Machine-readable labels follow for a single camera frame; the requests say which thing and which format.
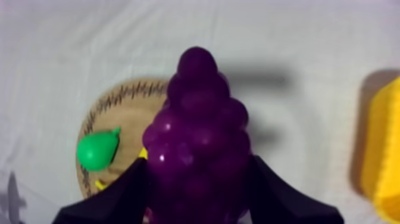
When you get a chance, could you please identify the round wooden board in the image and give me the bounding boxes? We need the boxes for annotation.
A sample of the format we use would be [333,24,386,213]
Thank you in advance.
[75,77,170,200]

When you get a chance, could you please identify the yellow toy banana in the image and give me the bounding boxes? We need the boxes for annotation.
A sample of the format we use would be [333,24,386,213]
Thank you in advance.
[94,147,149,191]

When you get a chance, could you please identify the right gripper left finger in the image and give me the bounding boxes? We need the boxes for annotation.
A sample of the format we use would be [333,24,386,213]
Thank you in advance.
[51,157,149,224]

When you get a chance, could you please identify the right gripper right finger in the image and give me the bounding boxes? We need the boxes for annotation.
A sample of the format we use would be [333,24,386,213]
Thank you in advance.
[244,154,345,224]

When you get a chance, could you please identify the green toy pear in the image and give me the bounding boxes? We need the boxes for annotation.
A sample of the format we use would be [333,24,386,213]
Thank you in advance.
[76,126,122,172]

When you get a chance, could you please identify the purple toy grapes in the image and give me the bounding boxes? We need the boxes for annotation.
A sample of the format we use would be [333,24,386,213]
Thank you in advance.
[142,46,252,224]

